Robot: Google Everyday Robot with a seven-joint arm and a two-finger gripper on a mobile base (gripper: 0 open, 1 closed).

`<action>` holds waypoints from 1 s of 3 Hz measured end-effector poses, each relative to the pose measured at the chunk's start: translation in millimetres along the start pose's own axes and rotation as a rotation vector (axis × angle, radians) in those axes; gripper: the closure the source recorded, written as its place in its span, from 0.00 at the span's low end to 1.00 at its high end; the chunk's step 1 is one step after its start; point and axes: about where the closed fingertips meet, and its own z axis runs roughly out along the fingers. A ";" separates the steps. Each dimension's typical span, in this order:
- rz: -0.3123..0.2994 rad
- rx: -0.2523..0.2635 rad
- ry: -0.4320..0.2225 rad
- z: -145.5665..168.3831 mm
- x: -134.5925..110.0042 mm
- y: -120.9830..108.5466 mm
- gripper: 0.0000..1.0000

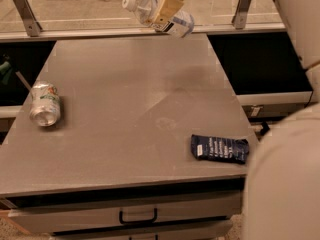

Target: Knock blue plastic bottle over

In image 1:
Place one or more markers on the clear plastic water bottle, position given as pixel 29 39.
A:
pixel 179 24

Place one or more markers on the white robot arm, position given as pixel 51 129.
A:
pixel 282 188

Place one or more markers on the dark blue snack bag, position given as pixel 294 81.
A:
pixel 219 149

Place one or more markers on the crushed silver soda can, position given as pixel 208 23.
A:
pixel 45 108

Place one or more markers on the green object at left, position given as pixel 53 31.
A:
pixel 5 72

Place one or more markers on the grey lower drawer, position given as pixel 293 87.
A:
pixel 203 230

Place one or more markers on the grey drawer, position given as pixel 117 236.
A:
pixel 104 214
pixel 203 230

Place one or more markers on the grey upper drawer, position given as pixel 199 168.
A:
pixel 104 214

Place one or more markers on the right metal railing bracket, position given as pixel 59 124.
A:
pixel 240 17

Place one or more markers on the metal railing bracket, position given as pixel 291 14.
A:
pixel 31 24
pixel 240 17

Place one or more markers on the left metal railing bracket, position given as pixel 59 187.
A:
pixel 31 24

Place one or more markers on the black drawer handle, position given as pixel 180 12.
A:
pixel 138 216

